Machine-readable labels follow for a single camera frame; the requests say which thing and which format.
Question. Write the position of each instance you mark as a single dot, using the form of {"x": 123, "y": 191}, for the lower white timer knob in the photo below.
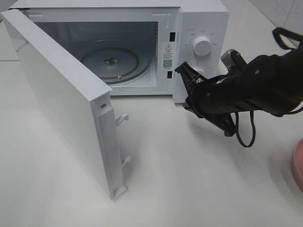
{"x": 200, "y": 70}

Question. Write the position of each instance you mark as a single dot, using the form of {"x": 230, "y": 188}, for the pink round plate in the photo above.
{"x": 297, "y": 164}

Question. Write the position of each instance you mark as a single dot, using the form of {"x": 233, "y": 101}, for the white microwave oven body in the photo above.
{"x": 162, "y": 29}

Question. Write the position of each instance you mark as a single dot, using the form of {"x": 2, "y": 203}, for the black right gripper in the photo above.
{"x": 209, "y": 98}

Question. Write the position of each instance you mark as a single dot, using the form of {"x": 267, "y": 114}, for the white microwave door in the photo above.
{"x": 73, "y": 98}

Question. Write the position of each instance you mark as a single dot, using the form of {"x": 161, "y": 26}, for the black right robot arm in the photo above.
{"x": 273, "y": 84}

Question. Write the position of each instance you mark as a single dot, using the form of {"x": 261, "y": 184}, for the upper white power knob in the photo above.
{"x": 202, "y": 45}

